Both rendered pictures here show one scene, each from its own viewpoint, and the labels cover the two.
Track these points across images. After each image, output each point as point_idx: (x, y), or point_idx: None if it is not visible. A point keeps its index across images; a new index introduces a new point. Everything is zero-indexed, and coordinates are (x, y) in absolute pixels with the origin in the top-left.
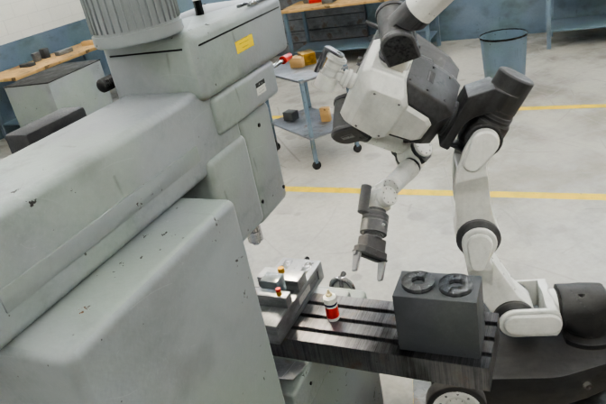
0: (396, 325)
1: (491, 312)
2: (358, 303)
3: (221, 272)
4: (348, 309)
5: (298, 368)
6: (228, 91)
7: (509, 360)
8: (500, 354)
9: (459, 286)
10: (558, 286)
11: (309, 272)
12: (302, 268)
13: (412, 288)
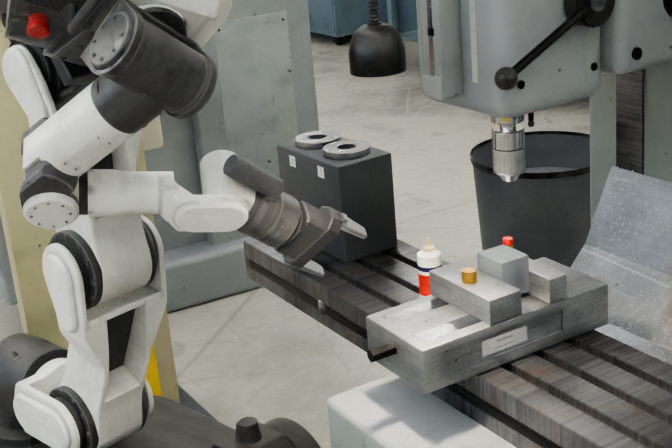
0: (394, 202)
1: (248, 242)
2: (372, 302)
3: None
4: (397, 300)
5: None
6: None
7: (174, 433)
8: (172, 444)
9: (319, 134)
10: (41, 354)
11: (409, 304)
12: (412, 315)
13: (364, 142)
